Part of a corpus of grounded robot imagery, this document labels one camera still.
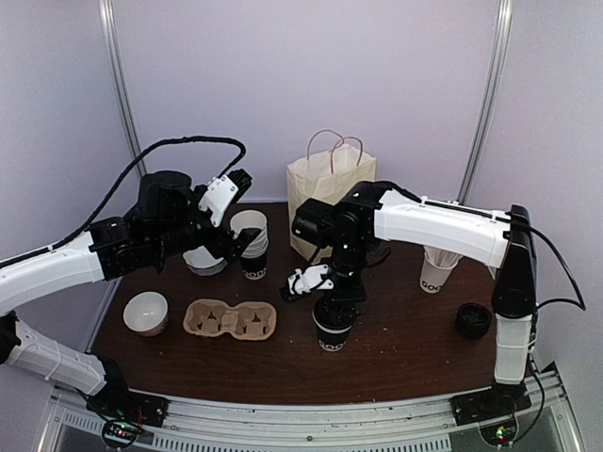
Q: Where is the cream paper bag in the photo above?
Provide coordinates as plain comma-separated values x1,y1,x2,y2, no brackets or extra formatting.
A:
286,129,378,260

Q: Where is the black cup lid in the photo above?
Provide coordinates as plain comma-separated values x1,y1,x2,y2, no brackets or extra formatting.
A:
313,301,357,333

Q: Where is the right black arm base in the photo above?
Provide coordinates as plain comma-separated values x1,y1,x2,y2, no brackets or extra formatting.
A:
450,388,532,426

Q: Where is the white round bowl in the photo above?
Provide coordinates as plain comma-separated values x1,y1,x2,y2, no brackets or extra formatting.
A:
122,292,169,337

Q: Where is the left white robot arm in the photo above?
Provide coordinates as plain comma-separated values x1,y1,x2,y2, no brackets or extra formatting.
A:
1,169,259,418

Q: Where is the white cup holding straws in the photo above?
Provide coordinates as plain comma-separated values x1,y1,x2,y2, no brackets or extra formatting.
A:
419,253,457,294

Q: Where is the stack of paper cups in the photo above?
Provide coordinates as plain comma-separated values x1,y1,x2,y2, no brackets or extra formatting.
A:
230,210,269,281

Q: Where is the cardboard cup carrier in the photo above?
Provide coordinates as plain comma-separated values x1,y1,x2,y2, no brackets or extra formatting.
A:
183,299,277,342

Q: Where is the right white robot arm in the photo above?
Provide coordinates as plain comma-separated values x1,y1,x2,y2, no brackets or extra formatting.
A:
281,181,536,416

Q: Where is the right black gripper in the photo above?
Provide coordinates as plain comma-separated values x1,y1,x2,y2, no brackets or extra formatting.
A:
321,237,370,325

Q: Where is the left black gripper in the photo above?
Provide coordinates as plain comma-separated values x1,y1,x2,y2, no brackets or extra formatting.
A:
152,184,261,263

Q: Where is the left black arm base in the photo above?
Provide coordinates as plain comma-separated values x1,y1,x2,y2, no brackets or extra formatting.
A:
87,382,169,428

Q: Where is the white scalloped bowl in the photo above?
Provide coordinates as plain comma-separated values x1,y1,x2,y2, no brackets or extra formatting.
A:
182,247,227,276

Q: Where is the aluminium front rail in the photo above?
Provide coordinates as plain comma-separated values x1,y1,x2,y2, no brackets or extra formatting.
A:
34,371,587,451

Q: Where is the stack of black lids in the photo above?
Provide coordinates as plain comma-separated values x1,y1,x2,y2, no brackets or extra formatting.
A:
455,303,493,339

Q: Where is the black paper coffee cup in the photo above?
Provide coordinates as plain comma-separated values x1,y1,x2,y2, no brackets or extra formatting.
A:
314,321,351,352

